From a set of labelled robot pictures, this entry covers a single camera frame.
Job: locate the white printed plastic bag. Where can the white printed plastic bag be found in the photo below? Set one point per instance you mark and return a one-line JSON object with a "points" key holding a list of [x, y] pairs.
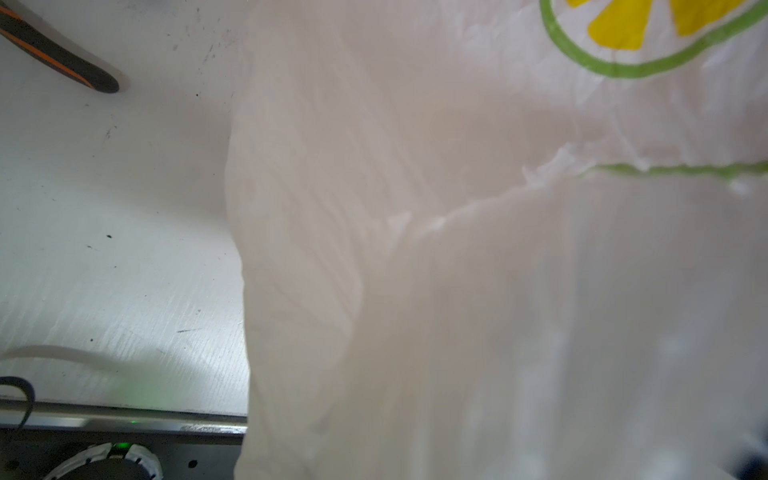
{"points": [[503, 239]]}

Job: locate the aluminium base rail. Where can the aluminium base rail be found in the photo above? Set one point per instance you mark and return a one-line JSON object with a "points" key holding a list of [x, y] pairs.
{"points": [[62, 441]]}

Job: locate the orange black pliers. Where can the orange black pliers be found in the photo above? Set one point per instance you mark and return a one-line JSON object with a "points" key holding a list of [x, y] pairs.
{"points": [[48, 52]]}

